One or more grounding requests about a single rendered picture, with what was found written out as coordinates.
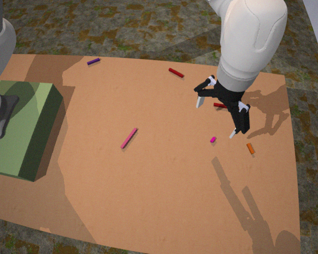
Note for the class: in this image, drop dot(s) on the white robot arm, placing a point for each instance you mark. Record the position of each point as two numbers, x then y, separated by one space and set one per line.
250 35

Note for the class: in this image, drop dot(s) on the pink rod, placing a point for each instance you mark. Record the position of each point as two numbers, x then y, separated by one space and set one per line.
128 138

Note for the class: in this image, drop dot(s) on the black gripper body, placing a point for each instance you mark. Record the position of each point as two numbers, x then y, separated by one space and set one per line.
225 94

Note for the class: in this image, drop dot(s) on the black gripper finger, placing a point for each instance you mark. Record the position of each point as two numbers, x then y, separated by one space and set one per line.
202 93
240 117

